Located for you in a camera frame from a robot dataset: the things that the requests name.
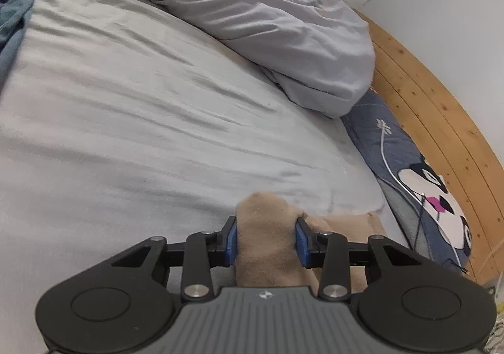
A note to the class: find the dark blue garment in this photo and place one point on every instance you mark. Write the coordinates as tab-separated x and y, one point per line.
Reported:
15	16

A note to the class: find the light grey rolled duvet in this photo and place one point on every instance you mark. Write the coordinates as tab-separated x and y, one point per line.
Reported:
319	52

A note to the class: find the wooden bed headboard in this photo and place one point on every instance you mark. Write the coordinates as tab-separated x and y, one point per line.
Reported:
450	141

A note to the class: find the tan t-shirt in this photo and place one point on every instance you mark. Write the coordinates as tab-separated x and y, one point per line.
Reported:
266	240

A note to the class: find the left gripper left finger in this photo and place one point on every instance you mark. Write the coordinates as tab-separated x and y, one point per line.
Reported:
196	257

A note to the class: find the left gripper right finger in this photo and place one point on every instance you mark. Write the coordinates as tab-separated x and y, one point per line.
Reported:
335	256

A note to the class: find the blue dog-print pillow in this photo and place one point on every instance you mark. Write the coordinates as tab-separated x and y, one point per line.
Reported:
429	216

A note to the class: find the light grey bed sheet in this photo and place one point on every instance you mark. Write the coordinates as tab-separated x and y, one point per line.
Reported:
120	122

